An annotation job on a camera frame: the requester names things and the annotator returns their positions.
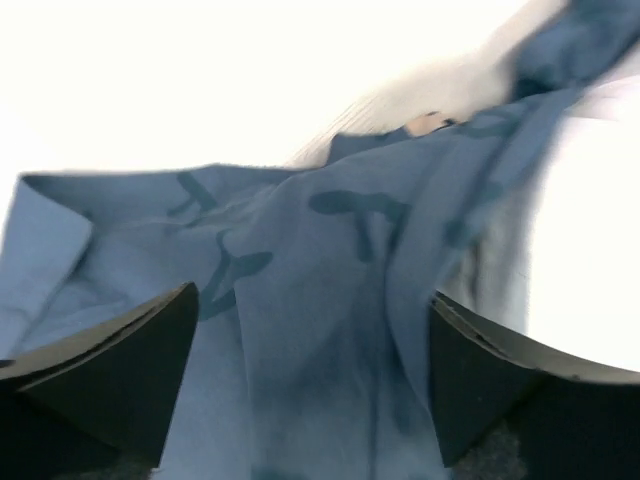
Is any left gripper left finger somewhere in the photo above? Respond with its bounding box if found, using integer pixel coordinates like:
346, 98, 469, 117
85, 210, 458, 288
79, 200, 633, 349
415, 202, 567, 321
1, 283, 199, 479

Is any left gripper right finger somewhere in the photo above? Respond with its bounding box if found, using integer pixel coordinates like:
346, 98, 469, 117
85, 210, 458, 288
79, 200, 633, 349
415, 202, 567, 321
430, 294, 639, 480

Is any blue cartoon print pillowcase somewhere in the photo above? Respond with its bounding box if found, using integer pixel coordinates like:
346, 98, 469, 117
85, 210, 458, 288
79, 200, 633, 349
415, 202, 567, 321
1, 1, 639, 479

